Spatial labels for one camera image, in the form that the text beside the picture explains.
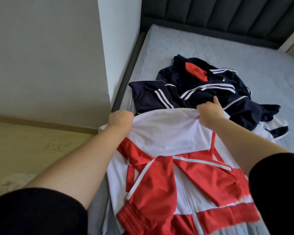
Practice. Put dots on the red and white jacket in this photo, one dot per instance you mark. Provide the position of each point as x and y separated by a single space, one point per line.
171 139

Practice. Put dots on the dark grey upholstered headboard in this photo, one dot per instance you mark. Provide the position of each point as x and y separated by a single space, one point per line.
210 12

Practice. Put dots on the person's right hand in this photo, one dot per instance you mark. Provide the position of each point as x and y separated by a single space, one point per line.
210 114

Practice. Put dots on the person's right forearm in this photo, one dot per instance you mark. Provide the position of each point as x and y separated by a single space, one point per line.
245 144

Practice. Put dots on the grey quilted bed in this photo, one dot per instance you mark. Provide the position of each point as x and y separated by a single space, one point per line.
255 51

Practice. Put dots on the white and navy garment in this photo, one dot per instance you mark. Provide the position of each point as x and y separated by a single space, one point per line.
277 128

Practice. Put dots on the person's left forearm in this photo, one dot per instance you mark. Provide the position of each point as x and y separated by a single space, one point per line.
78 164

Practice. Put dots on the person's left hand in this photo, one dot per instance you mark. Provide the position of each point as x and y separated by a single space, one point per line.
121 120

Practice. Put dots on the red and navy sports jacket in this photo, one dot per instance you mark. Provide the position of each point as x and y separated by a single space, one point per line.
206 90

